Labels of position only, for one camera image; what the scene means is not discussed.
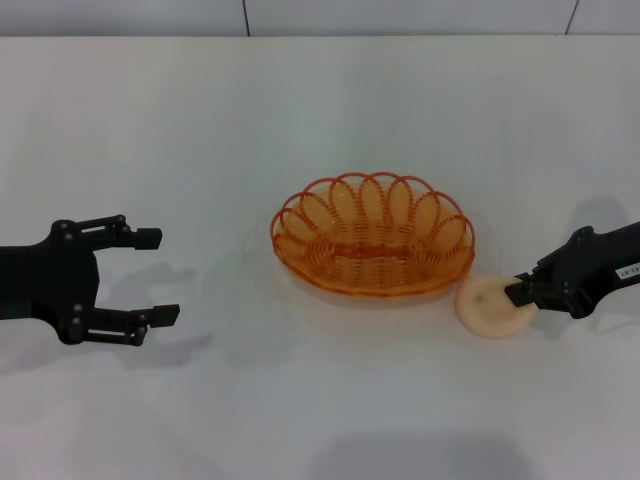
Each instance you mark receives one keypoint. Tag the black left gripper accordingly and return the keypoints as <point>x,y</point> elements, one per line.
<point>45,285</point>

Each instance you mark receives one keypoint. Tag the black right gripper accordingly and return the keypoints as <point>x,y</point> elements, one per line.
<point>585,275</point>

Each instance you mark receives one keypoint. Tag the round beige bread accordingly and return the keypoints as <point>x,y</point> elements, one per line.
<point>487,310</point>

